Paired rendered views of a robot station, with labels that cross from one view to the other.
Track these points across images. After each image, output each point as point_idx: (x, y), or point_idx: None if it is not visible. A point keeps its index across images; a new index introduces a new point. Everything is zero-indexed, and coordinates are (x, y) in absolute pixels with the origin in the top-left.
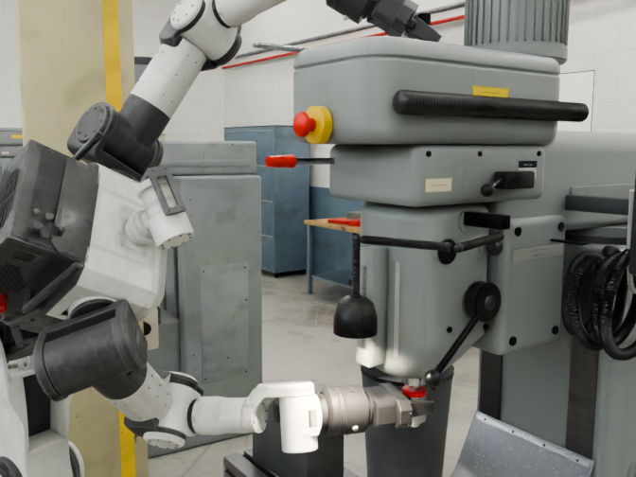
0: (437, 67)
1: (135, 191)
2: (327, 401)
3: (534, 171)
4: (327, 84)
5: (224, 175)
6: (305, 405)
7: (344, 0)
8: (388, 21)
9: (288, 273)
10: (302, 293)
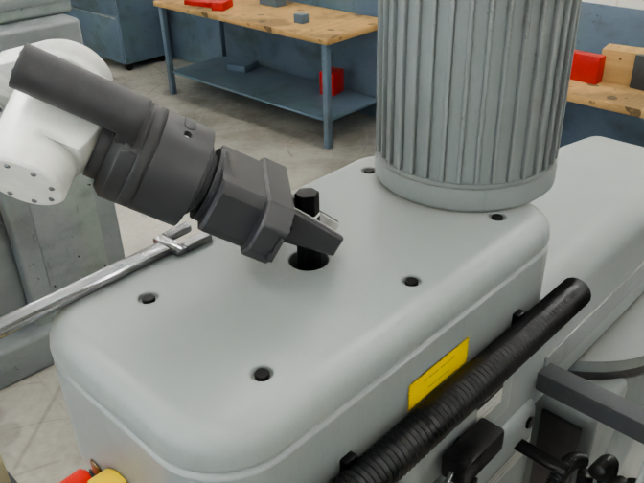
0: (344, 415)
1: None
2: None
3: (498, 395)
4: (124, 453)
5: (25, 23)
6: None
7: (134, 206)
8: (235, 241)
9: (143, 61)
10: (164, 94)
